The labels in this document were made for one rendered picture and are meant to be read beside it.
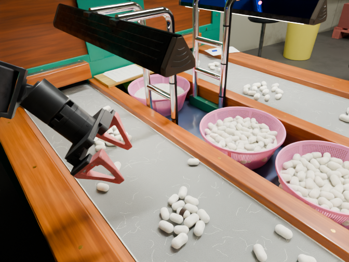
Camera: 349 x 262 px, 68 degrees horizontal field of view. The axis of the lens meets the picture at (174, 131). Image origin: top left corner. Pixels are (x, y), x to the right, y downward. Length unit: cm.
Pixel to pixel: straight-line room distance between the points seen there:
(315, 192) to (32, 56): 109
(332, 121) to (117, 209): 76
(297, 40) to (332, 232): 336
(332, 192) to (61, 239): 62
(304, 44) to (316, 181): 321
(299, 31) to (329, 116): 282
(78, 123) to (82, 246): 25
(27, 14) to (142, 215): 87
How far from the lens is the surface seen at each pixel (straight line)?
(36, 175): 79
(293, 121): 94
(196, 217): 60
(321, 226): 64
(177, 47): 50
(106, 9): 83
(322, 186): 77
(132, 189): 69
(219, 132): 87
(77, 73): 121
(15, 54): 121
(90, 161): 43
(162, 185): 69
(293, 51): 391
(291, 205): 65
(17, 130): 102
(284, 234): 61
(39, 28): 122
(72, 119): 45
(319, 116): 106
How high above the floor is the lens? 123
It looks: 34 degrees down
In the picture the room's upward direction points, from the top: 3 degrees counter-clockwise
